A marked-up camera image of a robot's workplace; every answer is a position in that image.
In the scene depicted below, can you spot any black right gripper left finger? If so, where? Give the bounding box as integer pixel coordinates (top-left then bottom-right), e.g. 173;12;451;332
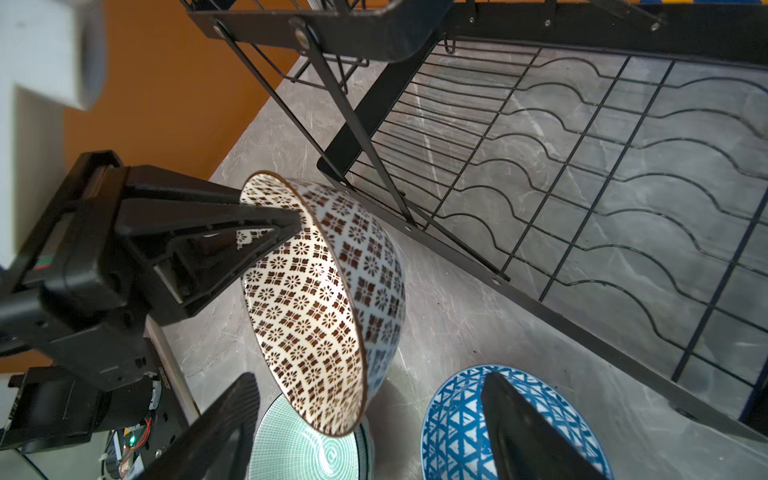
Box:
139;372;260;480

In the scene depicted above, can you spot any black wire dish rack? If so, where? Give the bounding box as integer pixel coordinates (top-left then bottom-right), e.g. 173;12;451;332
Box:
184;1;767;441

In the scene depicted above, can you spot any green spiral bowl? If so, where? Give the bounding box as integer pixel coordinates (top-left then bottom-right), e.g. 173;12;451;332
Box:
247;396;375;479

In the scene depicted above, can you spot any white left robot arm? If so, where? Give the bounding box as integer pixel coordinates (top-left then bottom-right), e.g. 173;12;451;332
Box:
1;1;301;391

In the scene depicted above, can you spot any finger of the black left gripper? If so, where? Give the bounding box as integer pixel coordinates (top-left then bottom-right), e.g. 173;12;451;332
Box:
114;205;302;326
118;166;282;224

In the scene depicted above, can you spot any brown patterned bowl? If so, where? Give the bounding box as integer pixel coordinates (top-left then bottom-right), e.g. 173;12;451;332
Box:
240;171;406;437

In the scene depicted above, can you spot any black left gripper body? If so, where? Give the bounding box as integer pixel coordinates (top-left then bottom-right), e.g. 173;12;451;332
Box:
1;151;180;391

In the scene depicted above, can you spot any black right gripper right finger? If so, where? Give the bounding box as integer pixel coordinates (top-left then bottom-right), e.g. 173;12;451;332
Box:
481;372;604;479

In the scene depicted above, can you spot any blue triangle patterned bowl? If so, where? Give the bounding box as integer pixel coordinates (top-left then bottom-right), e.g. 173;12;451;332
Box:
421;364;613;479

